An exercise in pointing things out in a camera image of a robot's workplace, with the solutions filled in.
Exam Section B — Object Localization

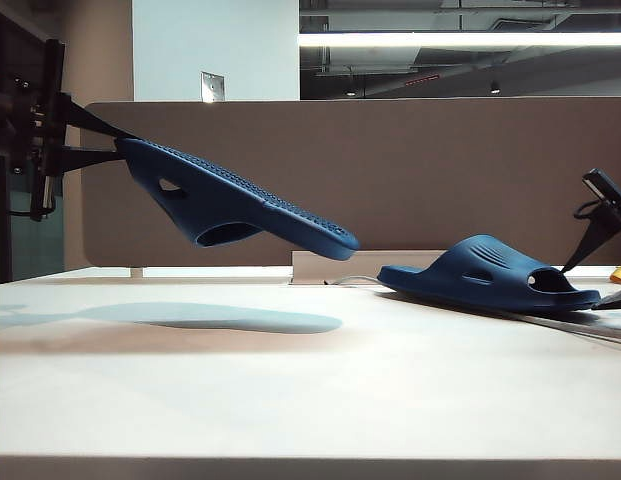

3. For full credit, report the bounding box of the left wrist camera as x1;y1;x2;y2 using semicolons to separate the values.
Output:
28;173;57;222

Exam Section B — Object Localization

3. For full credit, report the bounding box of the blue rubber slipper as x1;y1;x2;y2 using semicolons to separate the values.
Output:
376;233;602;315
113;138;361;262

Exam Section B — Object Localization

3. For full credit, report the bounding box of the brown desk partition panel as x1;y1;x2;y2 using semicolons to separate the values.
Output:
83;98;621;269

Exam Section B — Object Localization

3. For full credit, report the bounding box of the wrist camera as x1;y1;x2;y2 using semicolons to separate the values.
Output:
28;173;57;222
582;168;621;205

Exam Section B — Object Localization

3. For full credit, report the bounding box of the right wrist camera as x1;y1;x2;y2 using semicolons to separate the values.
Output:
582;168;621;205

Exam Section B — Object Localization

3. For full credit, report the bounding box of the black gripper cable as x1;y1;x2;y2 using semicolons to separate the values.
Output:
573;198;609;221

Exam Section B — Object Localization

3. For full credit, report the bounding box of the long ceiling light strip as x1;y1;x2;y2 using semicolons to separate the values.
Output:
298;31;621;49

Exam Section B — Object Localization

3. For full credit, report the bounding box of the silver metal wall plate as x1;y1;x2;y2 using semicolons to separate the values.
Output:
200;72;226;105

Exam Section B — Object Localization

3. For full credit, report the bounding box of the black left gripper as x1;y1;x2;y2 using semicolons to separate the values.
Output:
0;39;141;176

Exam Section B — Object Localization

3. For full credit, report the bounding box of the white cable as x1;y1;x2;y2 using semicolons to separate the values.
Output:
323;274;621;346

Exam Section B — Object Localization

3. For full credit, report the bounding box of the beige cable tray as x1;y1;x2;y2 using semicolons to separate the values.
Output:
291;249;454;287

